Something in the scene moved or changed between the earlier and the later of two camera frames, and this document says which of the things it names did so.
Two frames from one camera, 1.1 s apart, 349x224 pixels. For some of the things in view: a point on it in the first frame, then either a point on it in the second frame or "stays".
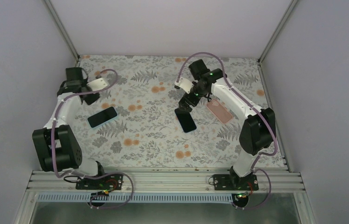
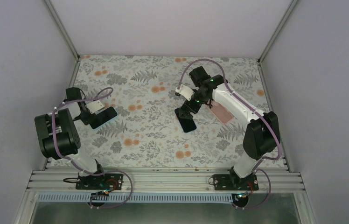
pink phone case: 223,115 stays
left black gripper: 91,101 -> 86,121
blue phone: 185,120 stays
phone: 102,116 stays
